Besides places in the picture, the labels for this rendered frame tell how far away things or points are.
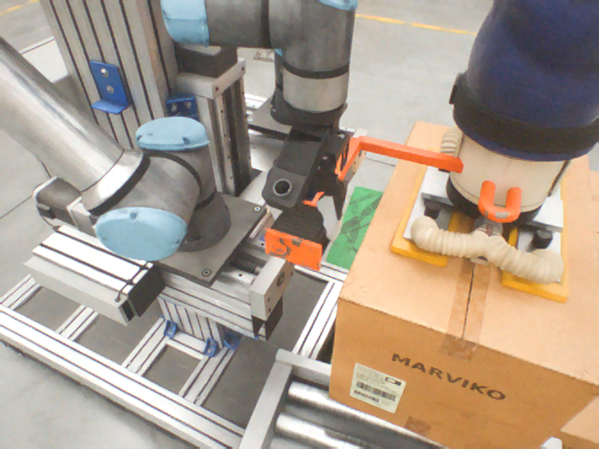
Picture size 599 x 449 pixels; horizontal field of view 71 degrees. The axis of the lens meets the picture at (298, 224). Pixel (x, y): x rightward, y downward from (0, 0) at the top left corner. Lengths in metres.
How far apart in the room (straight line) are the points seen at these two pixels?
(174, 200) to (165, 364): 1.10
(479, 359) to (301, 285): 1.16
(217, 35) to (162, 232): 0.28
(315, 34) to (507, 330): 0.52
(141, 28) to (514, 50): 0.61
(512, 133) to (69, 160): 0.60
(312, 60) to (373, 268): 0.41
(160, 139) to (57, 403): 1.46
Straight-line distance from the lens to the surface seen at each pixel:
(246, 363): 1.63
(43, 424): 2.00
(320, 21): 0.45
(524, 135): 0.68
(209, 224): 0.82
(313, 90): 0.48
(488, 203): 0.72
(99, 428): 1.90
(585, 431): 1.37
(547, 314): 0.79
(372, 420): 1.19
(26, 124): 0.62
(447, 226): 0.83
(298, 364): 1.16
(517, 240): 0.85
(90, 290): 0.97
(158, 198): 0.63
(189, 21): 0.47
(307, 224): 0.60
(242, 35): 0.47
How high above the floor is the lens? 1.65
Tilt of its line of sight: 45 degrees down
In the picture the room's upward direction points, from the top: straight up
